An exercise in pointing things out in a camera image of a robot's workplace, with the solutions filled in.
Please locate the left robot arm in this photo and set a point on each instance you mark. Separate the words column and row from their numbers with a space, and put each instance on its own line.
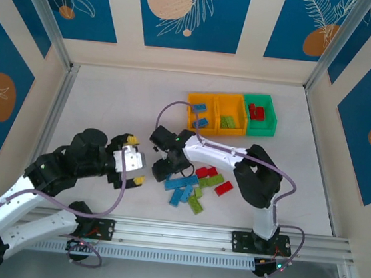
column 44, row 227

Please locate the long blue lego brick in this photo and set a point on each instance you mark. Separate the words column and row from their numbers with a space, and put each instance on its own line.
column 189, row 180

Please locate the yellow plastic bin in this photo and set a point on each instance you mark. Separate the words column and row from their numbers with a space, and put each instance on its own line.
column 199, row 132

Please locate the aluminium table edge rail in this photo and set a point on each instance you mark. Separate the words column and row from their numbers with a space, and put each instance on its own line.
column 61, row 98

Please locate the green plastic bin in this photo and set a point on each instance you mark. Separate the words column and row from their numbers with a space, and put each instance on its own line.
column 263, row 133

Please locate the orange plastic bin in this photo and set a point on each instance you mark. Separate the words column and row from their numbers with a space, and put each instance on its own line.
column 229, row 133

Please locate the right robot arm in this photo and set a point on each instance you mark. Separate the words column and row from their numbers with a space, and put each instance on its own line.
column 257, row 184

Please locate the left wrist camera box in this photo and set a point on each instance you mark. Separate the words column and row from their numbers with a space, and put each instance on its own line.
column 132, row 161

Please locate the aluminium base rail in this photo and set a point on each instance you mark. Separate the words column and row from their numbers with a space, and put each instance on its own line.
column 174, row 235

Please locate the black controller board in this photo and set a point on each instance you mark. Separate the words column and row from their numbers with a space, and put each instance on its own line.
column 79, row 247
column 266, row 269

